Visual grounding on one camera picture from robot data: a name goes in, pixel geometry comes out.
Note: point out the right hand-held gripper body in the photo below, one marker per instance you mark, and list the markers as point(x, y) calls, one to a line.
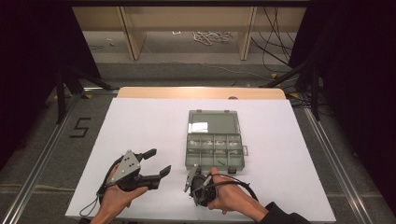
point(200, 191)

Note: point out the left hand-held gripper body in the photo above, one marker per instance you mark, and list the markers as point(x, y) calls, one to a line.
point(127, 166)

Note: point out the small green plastic piece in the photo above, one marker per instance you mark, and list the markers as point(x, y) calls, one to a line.
point(221, 162)

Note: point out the smoky clear plastic organizer box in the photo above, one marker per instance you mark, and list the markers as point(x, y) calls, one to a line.
point(214, 152)

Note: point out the person's right hand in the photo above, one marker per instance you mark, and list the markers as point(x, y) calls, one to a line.
point(232, 197)

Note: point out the person's left hand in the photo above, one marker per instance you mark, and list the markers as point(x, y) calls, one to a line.
point(115, 200)

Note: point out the white board sheet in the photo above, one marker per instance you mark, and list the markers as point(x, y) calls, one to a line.
point(149, 124)

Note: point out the black metal stand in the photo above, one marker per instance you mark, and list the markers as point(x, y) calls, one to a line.
point(315, 93)
point(60, 96)

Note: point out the beige wooden shelf unit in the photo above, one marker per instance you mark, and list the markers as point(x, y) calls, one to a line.
point(134, 37)

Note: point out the black curtain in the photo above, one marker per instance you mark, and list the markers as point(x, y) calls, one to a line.
point(28, 62)
point(358, 77)

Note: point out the aluminium floor rail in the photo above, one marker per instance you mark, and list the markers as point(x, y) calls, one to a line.
point(336, 168)
point(40, 165)

